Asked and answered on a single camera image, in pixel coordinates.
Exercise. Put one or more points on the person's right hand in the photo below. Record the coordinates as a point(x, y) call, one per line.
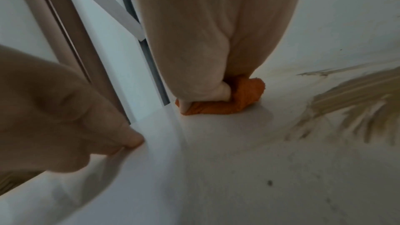
point(212, 21)

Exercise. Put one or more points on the person's left hand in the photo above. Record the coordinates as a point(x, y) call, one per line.
point(47, 120)

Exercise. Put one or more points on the red cleaning cloth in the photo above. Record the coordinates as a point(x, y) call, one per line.
point(247, 93)

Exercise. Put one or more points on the white metal shelf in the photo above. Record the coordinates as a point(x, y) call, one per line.
point(234, 169)

